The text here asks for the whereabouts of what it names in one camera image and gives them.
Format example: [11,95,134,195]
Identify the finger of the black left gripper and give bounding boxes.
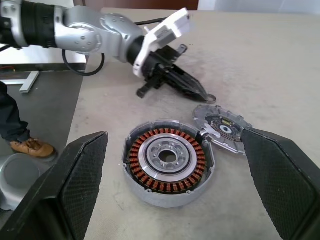
[164,74,217,105]
[171,64,208,96]

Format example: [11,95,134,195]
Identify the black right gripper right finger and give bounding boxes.
[241,127,320,240]

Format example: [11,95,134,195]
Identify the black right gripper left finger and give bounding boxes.
[0,131,109,240]

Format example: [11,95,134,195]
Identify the round grey hinged motor lid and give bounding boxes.
[192,104,253,156]

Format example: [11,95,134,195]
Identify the round motor housing copper windings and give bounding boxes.
[122,119,216,209]

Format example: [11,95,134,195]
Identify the brown leather shoe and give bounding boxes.
[9,137,56,159]

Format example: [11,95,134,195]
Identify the grey rounded robot torso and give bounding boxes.
[0,152,51,212]

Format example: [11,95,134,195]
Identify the person's dark trouser leg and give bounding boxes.
[0,81,31,144]

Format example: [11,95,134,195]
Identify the white board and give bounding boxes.
[0,43,87,66]

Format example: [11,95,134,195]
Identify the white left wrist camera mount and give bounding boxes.
[132,7,192,78]

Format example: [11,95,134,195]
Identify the aluminium profile frame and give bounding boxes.
[0,63,87,94]

